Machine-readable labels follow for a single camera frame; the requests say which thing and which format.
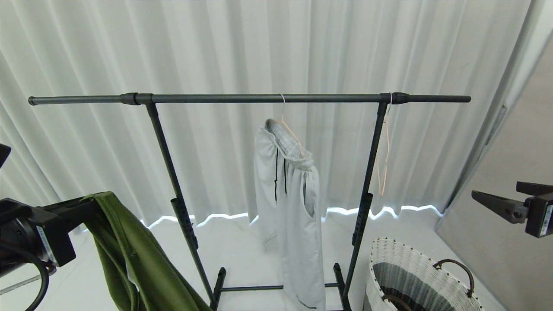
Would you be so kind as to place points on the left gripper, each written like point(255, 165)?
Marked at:
point(26, 237)

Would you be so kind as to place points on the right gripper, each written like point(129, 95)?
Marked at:
point(540, 216)

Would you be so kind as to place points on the green long-sleeved shirt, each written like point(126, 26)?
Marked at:
point(142, 259)

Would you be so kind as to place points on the pink clothes hanger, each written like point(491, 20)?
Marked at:
point(293, 139)
point(382, 190)

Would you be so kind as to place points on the pale grey shorts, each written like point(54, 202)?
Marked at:
point(298, 207)

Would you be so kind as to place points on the white laundry basket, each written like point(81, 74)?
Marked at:
point(402, 259)

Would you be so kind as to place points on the black clothes rack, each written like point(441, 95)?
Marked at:
point(216, 98)

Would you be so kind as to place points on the white curtain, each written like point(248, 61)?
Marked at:
point(216, 43)

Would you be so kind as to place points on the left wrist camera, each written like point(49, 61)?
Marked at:
point(3, 155)

